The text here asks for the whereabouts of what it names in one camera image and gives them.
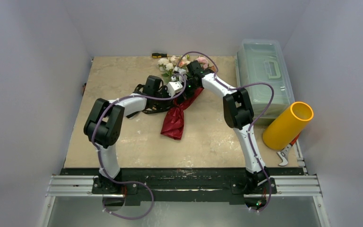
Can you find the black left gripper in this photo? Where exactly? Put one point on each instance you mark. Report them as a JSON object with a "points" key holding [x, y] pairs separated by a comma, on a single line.
{"points": [[168, 102]]}

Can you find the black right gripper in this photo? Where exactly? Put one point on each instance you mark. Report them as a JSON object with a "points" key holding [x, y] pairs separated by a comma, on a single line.
{"points": [[184, 80]]}

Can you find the black printed ribbon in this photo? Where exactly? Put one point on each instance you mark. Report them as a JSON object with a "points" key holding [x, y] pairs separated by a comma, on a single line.
{"points": [[156, 108]]}

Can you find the red paper flower bouquet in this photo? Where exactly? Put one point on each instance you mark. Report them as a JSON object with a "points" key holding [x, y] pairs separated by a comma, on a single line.
{"points": [[173, 125]]}

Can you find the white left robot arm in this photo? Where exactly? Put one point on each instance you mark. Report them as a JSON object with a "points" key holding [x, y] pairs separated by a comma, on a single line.
{"points": [[103, 125]]}

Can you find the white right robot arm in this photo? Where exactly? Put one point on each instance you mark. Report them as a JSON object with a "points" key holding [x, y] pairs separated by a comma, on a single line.
{"points": [[238, 115]]}

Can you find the yellow cylinder vase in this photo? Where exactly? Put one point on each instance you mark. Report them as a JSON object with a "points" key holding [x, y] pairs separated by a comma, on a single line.
{"points": [[287, 125]]}

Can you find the yellow black screwdriver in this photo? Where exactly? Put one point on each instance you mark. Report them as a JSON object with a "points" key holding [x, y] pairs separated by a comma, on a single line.
{"points": [[157, 55]]}

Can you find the clear plastic storage box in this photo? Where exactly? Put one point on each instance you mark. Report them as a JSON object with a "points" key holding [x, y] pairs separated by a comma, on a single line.
{"points": [[263, 61]]}

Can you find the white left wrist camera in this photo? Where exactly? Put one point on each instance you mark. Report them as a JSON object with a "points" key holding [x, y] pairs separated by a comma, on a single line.
{"points": [[174, 88]]}

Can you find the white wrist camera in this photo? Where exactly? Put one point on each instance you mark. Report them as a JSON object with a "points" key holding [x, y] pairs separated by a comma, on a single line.
{"points": [[178, 74], [174, 88]]}

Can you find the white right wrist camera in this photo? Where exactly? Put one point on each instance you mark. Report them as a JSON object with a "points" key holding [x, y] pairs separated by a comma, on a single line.
{"points": [[178, 74]]}

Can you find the black table edge rail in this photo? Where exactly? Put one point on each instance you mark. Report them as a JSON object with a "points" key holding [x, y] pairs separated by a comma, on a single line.
{"points": [[229, 182]]}

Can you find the red handled pliers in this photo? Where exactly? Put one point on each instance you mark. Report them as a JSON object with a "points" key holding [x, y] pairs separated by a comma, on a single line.
{"points": [[283, 154]]}

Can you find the aluminium frame rail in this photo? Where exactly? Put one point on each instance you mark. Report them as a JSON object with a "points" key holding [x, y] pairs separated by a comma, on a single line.
{"points": [[82, 185]]}

